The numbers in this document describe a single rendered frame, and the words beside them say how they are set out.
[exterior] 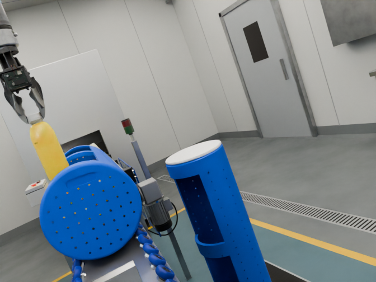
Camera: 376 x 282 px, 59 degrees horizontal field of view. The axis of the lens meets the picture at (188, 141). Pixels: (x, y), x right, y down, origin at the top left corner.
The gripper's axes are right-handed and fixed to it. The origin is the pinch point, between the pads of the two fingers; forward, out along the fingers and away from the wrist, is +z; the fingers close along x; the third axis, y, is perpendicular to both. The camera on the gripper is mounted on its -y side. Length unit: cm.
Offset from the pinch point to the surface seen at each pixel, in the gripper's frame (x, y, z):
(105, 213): 8.0, 11.6, 33.1
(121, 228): 10.3, 11.6, 39.3
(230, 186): 61, -26, 56
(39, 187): -21, -92, 32
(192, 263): 50, -135, 141
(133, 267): 10, 54, 32
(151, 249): 15, 25, 43
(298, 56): 309, -273, 25
